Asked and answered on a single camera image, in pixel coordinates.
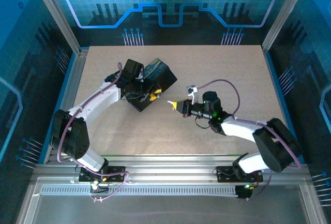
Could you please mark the black box with starry print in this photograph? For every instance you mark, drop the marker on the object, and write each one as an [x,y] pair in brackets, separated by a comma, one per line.
[165,79]

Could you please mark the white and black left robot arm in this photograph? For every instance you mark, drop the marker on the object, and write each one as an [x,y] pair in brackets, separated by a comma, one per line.
[98,99]

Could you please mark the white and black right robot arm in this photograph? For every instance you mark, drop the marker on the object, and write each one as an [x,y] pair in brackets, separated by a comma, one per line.
[238,128]

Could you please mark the black controller box green light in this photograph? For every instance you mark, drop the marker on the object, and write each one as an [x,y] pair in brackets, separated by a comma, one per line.
[244,191]

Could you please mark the aluminium front frame rail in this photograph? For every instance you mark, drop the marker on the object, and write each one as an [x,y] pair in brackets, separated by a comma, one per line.
[168,168]

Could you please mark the aluminium side frame rail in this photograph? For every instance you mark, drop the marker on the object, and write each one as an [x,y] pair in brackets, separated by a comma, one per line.
[66,92]

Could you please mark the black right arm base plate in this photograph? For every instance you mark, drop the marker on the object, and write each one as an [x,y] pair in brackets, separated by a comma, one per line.
[225,173]

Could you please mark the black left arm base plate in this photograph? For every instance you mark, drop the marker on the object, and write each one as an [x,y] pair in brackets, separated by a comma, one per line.
[116,173]

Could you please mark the aluminium frame post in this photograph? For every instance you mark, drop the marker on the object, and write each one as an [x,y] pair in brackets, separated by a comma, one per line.
[285,12]
[55,14]

